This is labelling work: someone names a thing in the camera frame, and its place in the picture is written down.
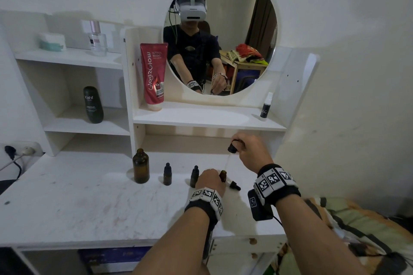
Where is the person's left hand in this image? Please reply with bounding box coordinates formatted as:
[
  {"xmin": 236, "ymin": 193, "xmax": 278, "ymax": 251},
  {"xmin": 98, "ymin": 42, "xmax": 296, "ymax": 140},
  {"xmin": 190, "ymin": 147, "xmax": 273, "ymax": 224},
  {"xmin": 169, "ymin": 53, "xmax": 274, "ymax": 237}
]
[{"xmin": 195, "ymin": 168, "xmax": 227, "ymax": 194}]

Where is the person's right hand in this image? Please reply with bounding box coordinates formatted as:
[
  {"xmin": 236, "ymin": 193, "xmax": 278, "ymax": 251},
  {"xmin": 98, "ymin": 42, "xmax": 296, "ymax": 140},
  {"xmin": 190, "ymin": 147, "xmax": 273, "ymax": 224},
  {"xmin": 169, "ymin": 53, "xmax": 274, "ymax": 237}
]
[{"xmin": 231, "ymin": 134, "xmax": 275, "ymax": 174}]

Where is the person's right forearm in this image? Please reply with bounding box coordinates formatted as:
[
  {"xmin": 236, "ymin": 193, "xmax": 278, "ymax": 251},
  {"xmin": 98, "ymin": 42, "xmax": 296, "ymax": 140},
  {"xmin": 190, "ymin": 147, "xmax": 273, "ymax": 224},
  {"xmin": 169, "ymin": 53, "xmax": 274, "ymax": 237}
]
[{"xmin": 275, "ymin": 192, "xmax": 369, "ymax": 275}]

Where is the person's left forearm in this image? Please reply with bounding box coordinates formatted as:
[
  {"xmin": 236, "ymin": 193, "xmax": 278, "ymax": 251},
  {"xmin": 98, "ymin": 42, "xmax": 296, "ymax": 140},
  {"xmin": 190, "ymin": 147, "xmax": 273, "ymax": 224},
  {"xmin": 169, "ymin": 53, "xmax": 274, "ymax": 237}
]
[{"xmin": 131, "ymin": 209, "xmax": 214, "ymax": 275}]

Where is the left marker wristband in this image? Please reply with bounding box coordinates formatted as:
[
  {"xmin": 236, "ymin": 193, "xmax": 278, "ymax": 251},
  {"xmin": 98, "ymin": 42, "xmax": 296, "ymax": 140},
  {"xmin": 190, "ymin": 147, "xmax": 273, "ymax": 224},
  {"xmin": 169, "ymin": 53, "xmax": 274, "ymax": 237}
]
[{"xmin": 184, "ymin": 187, "xmax": 225, "ymax": 221}]

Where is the marker wristband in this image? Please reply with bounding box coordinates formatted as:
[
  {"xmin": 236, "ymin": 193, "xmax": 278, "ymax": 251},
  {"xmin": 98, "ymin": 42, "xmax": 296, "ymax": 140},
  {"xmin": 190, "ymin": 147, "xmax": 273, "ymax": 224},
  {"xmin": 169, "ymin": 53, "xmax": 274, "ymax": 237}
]
[
  {"xmin": 184, "ymin": 187, "xmax": 225, "ymax": 221},
  {"xmin": 253, "ymin": 163, "xmax": 301, "ymax": 206}
]

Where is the small white spray bottle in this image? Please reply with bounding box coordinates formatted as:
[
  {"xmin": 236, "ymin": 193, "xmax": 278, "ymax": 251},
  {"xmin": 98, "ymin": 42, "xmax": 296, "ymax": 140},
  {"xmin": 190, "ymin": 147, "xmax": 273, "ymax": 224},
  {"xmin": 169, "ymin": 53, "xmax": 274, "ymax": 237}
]
[{"xmin": 260, "ymin": 92, "xmax": 273, "ymax": 121}]

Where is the right marker wristband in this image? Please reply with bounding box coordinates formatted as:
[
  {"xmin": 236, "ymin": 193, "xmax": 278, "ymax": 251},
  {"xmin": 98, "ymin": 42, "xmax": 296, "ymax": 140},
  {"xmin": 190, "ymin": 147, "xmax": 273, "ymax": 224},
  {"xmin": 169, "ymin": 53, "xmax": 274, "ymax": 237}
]
[{"xmin": 253, "ymin": 163, "xmax": 301, "ymax": 206}]

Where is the large amber glass bottle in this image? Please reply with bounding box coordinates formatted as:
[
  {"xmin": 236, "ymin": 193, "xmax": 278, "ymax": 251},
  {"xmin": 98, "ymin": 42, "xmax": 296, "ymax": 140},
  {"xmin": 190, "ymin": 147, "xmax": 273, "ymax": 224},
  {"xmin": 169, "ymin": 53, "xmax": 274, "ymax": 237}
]
[{"xmin": 133, "ymin": 148, "xmax": 150, "ymax": 184}]

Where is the red cosmetic tube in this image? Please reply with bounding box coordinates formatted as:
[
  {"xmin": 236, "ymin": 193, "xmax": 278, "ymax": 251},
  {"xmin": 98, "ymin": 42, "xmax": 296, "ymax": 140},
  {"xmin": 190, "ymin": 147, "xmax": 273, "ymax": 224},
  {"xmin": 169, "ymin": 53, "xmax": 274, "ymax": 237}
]
[{"xmin": 140, "ymin": 42, "xmax": 168, "ymax": 112}]

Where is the dark blue box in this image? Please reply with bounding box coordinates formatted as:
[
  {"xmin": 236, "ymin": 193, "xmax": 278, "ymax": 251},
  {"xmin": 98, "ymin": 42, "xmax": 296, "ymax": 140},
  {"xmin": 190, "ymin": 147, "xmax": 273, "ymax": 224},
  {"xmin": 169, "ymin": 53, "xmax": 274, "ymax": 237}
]
[{"xmin": 79, "ymin": 247, "xmax": 153, "ymax": 275}]

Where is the white vanity desk with shelves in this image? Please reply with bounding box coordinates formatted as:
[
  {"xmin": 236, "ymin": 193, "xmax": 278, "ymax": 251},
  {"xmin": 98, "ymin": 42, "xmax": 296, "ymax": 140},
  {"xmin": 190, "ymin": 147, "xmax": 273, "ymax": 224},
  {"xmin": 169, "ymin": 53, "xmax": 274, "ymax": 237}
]
[{"xmin": 0, "ymin": 10, "xmax": 321, "ymax": 275}]

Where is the black lotion bottle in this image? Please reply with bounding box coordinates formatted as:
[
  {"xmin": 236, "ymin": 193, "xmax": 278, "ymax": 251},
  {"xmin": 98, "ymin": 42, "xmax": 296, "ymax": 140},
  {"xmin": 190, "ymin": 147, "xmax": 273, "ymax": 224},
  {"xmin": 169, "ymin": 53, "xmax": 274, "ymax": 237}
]
[{"xmin": 83, "ymin": 86, "xmax": 104, "ymax": 124}]

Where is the patterned blanket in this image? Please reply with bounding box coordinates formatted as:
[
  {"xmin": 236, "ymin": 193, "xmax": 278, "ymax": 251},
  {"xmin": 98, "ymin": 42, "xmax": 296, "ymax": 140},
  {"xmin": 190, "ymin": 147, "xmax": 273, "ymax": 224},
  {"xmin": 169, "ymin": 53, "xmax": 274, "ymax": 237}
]
[{"xmin": 277, "ymin": 197, "xmax": 413, "ymax": 275}]

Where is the clear perfume bottle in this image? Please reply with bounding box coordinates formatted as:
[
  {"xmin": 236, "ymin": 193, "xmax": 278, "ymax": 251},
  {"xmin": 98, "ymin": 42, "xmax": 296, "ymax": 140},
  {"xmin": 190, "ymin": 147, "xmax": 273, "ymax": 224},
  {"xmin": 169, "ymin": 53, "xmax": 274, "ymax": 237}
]
[{"xmin": 88, "ymin": 20, "xmax": 108, "ymax": 57}]

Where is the white power outlet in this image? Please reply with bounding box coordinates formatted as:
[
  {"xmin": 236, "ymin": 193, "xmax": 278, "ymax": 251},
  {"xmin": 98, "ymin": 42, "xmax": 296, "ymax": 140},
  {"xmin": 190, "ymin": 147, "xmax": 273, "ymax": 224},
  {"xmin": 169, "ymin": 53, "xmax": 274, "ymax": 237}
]
[{"xmin": 5, "ymin": 142, "xmax": 44, "ymax": 158}]

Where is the white and teal jar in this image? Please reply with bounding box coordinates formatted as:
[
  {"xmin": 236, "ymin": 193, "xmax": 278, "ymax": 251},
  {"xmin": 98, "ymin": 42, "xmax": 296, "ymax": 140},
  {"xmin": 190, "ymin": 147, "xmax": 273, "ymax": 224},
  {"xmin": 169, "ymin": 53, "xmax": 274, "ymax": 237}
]
[{"xmin": 39, "ymin": 32, "xmax": 67, "ymax": 52}]

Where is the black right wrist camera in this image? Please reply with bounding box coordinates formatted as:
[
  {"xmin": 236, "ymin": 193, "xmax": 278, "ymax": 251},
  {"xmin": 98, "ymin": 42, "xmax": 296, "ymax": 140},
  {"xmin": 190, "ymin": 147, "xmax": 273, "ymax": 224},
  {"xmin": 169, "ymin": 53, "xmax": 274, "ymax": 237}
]
[{"xmin": 247, "ymin": 189, "xmax": 275, "ymax": 222}]

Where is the round wall mirror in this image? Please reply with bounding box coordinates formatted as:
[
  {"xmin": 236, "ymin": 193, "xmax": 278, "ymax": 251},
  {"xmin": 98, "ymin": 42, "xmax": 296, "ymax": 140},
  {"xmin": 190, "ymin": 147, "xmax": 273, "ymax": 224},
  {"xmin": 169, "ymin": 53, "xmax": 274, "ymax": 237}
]
[{"xmin": 163, "ymin": 0, "xmax": 279, "ymax": 96}]

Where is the black plug with cable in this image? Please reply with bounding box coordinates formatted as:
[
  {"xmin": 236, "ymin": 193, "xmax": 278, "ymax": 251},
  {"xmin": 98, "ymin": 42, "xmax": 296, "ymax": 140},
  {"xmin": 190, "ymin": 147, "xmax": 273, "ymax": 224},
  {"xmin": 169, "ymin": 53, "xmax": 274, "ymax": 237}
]
[{"xmin": 4, "ymin": 145, "xmax": 23, "ymax": 179}]

